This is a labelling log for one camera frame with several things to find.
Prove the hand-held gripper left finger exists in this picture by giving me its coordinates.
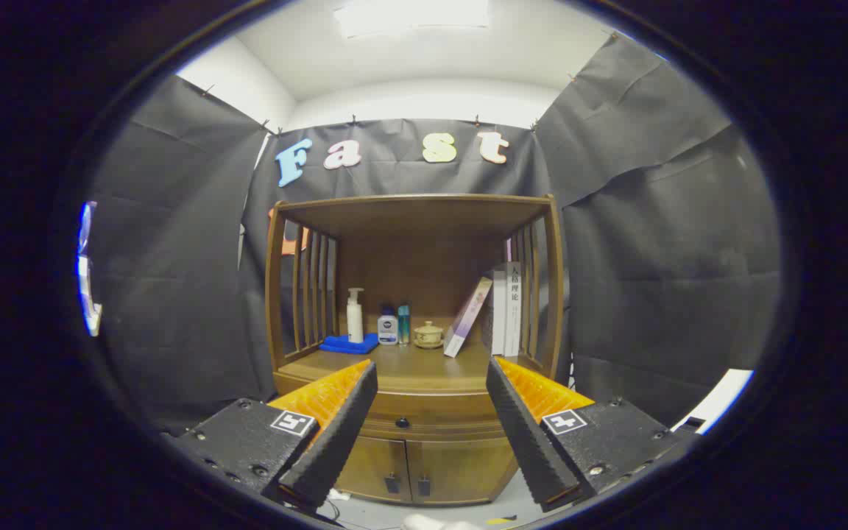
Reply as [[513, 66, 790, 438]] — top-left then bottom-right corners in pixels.
[[174, 359, 379, 509]]

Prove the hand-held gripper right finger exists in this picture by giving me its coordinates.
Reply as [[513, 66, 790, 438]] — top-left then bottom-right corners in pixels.
[[486, 356, 697, 512]]

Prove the wooden drawer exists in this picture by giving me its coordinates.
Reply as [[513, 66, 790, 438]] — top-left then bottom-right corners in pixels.
[[354, 394, 524, 442]]

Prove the wooden cabinet door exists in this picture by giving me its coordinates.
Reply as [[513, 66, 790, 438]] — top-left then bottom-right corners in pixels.
[[408, 438, 517, 505], [336, 436, 411, 504]]

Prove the wooden countertop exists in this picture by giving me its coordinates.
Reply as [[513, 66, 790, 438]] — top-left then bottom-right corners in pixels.
[[275, 340, 551, 395]]

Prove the wooden cabinet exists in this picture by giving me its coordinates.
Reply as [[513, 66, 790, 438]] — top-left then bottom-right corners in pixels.
[[265, 194, 566, 506]]

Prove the blue folded cloth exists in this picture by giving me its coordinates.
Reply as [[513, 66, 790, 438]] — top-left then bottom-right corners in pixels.
[[319, 333, 381, 355]]

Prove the white pump bottle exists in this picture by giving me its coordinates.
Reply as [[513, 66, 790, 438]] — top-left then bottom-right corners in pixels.
[[346, 287, 364, 344]]

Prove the white spine book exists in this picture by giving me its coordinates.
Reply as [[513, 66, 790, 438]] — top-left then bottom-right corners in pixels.
[[503, 262, 523, 358]]

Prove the purple and white book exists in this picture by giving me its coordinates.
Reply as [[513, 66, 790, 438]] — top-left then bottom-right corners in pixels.
[[443, 277, 493, 358]]

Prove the beige lidded tea cup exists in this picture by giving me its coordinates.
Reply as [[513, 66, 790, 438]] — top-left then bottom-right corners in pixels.
[[414, 321, 445, 350]]

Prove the white panel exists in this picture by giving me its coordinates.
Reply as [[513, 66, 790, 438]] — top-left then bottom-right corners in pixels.
[[77, 200, 103, 337]]

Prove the ceiling light panel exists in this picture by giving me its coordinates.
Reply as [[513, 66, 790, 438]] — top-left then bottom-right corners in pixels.
[[332, 0, 491, 39]]

